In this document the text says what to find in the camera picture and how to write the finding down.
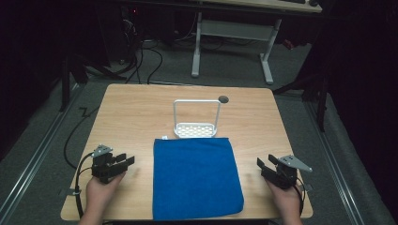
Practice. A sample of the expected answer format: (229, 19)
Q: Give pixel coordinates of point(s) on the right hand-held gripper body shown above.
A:
(286, 175)

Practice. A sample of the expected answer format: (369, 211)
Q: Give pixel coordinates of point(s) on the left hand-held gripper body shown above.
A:
(101, 168)

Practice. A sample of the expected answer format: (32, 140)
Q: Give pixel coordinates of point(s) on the blue towel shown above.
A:
(197, 178)

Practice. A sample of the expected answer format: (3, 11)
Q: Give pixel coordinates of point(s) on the white towel rack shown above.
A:
(196, 129)

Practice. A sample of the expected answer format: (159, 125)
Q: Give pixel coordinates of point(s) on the person's left hand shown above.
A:
(99, 193)

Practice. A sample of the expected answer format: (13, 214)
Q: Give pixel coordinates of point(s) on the person's right hand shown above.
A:
(287, 200)

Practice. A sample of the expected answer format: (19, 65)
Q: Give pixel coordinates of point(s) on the dark table grommet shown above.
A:
(223, 99)

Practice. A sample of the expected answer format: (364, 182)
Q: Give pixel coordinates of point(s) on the black metal stand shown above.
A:
(65, 81)
(319, 93)

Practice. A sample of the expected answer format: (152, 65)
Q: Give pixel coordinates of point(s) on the dark computer tower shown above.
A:
(130, 31)

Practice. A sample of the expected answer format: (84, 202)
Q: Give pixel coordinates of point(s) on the white-legged desk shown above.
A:
(234, 31)

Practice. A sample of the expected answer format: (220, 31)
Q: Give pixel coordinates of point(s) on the grey table edge bracket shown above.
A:
(70, 192)
(308, 187)

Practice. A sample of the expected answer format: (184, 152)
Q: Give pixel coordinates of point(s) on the grey metal floor rail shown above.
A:
(37, 146)
(334, 165)

